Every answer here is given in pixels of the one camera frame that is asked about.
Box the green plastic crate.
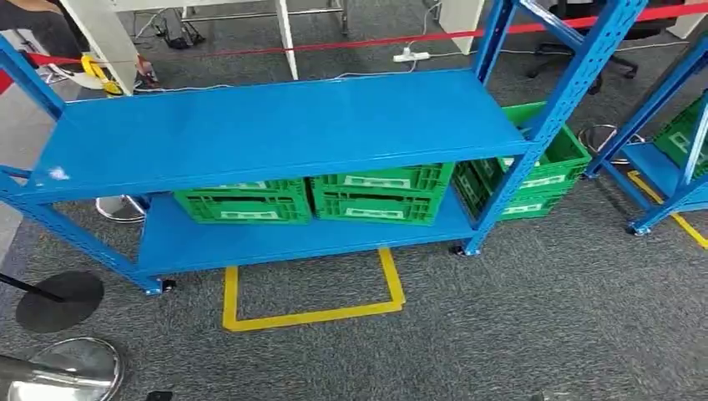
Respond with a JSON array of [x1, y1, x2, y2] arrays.
[[308, 162, 456, 227], [173, 178, 314, 226], [452, 101, 594, 223], [651, 94, 708, 180]]

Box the blue metal shelf rack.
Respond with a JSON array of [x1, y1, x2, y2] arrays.
[[583, 32, 708, 238], [0, 0, 650, 297]]

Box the yellow floor tape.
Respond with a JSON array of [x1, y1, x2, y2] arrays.
[[626, 169, 708, 251], [221, 247, 407, 333]]

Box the white power strip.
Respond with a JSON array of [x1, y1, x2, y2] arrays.
[[392, 47, 432, 63]]

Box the red barrier belt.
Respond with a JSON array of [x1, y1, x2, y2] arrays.
[[24, 1, 708, 69]]

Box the white desk side panel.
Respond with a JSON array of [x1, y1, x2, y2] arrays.
[[438, 0, 489, 41]]

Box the chrome stool base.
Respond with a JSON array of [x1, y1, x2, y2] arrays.
[[577, 123, 647, 166], [94, 194, 149, 225]]

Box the black bag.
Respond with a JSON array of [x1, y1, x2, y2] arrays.
[[154, 13, 206, 52]]

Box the small red device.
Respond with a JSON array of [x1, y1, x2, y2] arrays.
[[135, 53, 159, 88]]

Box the white desk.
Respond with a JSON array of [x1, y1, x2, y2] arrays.
[[59, 0, 301, 96]]

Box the chrome round base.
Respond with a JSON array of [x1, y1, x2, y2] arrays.
[[0, 337, 126, 401]]

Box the person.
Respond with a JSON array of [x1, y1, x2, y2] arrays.
[[0, 0, 91, 76]]

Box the white power cable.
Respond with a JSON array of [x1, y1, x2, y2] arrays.
[[132, 39, 691, 94]]

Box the chrome table frame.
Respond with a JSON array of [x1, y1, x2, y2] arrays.
[[180, 0, 351, 37]]

